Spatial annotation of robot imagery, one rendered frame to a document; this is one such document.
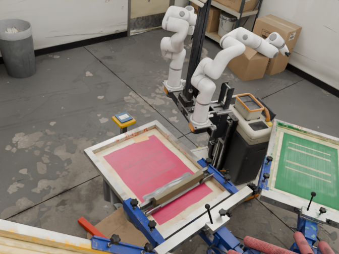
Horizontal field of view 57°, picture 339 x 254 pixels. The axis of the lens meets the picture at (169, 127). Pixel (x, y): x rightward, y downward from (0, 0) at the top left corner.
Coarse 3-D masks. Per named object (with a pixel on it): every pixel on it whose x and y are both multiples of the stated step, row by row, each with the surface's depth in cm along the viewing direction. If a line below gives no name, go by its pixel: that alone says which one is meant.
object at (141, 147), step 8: (152, 136) 223; (136, 144) 215; (144, 144) 216; (152, 144) 216; (160, 144) 217; (144, 152) 210; (168, 152) 212; (176, 160) 207; (176, 168) 202; (184, 168) 203; (160, 176) 195; (168, 176) 196; (176, 176) 197; (200, 184) 194; (192, 192) 189; (200, 192) 189; (208, 192) 190; (184, 200) 184; (192, 200) 184
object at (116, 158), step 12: (108, 156) 203; (120, 156) 204; (132, 156) 206; (120, 168) 197; (132, 180) 190; (156, 180) 192; (144, 192) 185; (168, 204) 180; (180, 204) 181; (156, 216) 173; (168, 216) 174
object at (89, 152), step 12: (156, 120) 231; (132, 132) 218; (144, 132) 225; (168, 132) 223; (108, 144) 208; (180, 144) 214; (192, 156) 207; (96, 168) 193; (108, 180) 184; (216, 180) 193; (120, 192) 179; (228, 192) 187; (204, 204) 179; (216, 204) 181; (192, 216) 172; (168, 228) 164; (180, 228) 166
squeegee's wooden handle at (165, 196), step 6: (198, 174) 186; (186, 180) 181; (192, 180) 183; (198, 180) 189; (174, 186) 177; (180, 186) 178; (186, 186) 183; (162, 192) 173; (168, 192) 174; (174, 192) 177; (180, 192) 182; (156, 198) 170; (162, 198) 172; (168, 198) 176; (156, 204) 171
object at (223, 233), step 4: (220, 228) 162; (224, 228) 162; (216, 232) 160; (220, 232) 160; (224, 232) 160; (228, 232) 161; (220, 236) 159; (224, 236) 159; (228, 236) 159; (232, 236) 159; (220, 240) 160; (224, 240) 157; (228, 240) 157; (232, 240) 157; (236, 240) 158; (224, 244) 158; (228, 244) 156; (232, 244) 156; (236, 244) 156; (228, 248) 157; (232, 248) 154
